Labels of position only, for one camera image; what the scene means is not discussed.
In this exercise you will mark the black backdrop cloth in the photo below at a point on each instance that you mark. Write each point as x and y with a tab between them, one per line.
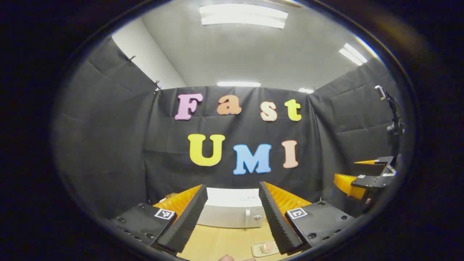
119	145

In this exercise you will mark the white rectangular plate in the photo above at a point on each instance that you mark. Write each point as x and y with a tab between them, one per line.
257	250

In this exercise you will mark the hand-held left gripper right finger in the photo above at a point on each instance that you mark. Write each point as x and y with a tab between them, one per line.
277	224

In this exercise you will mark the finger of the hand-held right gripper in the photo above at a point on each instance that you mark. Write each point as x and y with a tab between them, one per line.
373	168
373	181

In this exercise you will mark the black camera stand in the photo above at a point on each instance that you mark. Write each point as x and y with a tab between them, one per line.
395	128

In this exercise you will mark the sugared doughnut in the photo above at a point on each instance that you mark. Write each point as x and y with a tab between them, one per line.
268	248

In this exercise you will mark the white microwave oven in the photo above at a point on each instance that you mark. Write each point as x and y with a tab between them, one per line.
224	214

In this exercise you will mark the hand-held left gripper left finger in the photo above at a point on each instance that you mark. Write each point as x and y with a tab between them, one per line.
185	224

